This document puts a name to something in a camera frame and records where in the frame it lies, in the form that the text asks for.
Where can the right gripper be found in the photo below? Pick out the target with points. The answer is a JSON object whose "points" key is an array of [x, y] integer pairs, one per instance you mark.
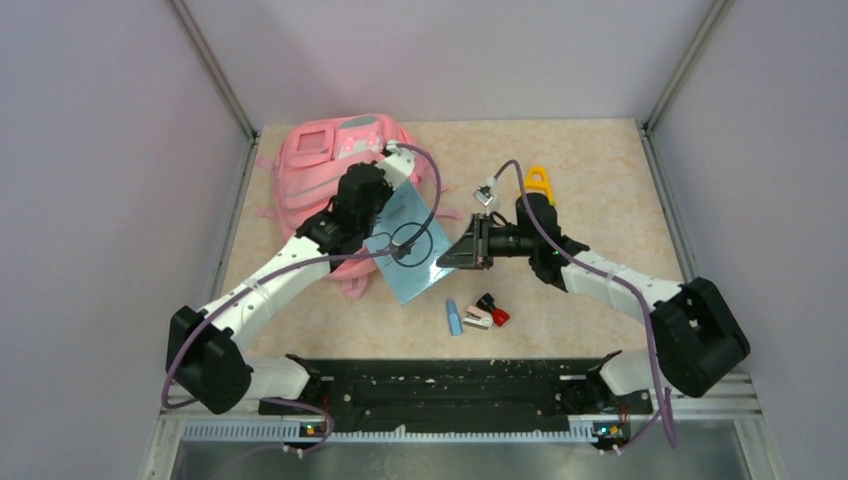
{"points": [[472, 251]]}

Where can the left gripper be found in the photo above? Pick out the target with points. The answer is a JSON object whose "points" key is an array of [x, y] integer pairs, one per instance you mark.
{"points": [[387, 192]]}

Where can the light blue notebook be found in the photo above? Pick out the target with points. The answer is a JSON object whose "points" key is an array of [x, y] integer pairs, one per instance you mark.
{"points": [[411, 273]]}

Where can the pink student backpack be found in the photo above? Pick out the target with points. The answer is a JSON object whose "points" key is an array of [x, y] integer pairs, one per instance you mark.
{"points": [[315, 154]]}

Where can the red black stamp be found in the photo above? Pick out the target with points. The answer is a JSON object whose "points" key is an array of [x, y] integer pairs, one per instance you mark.
{"points": [[488, 304]]}

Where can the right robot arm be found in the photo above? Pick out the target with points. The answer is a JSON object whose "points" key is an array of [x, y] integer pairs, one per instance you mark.
{"points": [[694, 339]]}

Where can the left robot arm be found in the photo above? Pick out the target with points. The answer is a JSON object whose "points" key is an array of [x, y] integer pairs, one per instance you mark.
{"points": [[205, 347]]}

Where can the yellow toy triangle block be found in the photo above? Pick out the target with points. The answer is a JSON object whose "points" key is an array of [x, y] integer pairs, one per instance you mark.
{"points": [[537, 180]]}

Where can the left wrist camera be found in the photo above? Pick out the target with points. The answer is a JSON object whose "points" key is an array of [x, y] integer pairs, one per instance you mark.
{"points": [[398, 164]]}

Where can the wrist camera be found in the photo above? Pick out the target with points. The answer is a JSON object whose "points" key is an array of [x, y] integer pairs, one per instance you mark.
{"points": [[487, 196], [398, 164]]}

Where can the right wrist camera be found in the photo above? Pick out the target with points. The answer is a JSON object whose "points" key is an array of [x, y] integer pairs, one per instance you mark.
{"points": [[487, 196]]}

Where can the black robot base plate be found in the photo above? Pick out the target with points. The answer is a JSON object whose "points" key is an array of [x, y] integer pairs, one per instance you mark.
{"points": [[558, 386]]}

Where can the aluminium frame rail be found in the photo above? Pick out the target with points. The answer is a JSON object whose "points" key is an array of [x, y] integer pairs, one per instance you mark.
{"points": [[212, 67]]}

